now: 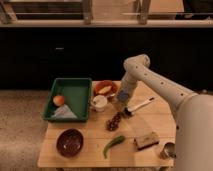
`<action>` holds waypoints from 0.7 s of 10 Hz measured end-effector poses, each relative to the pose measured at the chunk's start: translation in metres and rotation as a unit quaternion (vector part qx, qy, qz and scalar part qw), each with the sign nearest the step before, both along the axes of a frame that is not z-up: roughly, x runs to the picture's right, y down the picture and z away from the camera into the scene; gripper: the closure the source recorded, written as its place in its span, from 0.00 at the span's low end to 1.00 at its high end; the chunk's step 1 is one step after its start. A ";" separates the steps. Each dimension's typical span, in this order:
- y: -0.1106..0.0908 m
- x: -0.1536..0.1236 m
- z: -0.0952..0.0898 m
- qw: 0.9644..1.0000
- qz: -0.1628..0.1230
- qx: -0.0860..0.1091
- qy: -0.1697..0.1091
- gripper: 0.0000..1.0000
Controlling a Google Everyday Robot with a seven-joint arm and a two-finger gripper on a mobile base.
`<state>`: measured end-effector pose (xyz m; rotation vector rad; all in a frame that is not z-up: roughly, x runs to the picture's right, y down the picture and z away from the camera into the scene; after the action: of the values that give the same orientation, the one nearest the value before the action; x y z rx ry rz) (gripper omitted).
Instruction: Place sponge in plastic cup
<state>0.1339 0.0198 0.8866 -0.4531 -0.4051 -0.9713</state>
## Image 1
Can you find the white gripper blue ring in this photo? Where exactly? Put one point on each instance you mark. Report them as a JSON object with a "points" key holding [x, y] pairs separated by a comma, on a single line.
{"points": [[122, 98]]}

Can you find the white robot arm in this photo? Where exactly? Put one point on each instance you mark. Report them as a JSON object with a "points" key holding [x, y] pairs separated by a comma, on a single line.
{"points": [[192, 112]]}

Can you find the white plastic cup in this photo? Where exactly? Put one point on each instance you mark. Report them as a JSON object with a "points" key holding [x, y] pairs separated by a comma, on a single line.
{"points": [[99, 103]]}

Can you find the metal cup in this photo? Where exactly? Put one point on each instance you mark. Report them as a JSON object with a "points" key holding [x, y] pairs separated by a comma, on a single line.
{"points": [[168, 151]]}

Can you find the orange bowl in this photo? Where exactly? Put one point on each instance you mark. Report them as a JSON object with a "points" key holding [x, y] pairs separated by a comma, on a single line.
{"points": [[104, 83]]}

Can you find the yellow food piece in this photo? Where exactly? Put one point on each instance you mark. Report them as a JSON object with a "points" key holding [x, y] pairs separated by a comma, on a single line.
{"points": [[105, 90]]}

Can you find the dark grape bunch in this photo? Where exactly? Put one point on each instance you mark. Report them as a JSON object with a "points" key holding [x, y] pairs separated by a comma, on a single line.
{"points": [[113, 124]]}

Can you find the green pepper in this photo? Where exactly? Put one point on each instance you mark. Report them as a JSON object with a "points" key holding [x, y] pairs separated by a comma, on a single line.
{"points": [[115, 141]]}

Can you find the green plastic tray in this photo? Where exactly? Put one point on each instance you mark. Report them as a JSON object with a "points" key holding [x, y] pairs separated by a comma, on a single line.
{"points": [[77, 94]]}

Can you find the grey folded cloth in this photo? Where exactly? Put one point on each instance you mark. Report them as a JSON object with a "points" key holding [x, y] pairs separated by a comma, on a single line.
{"points": [[64, 112]]}

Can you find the orange fruit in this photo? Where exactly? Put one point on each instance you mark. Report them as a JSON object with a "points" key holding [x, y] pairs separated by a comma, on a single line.
{"points": [[58, 100]]}

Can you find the dark brown bowl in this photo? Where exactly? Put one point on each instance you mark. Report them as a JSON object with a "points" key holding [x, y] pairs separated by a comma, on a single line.
{"points": [[69, 143]]}

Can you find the wooden railing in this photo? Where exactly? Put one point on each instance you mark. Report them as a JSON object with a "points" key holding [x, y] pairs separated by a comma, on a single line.
{"points": [[106, 13]]}

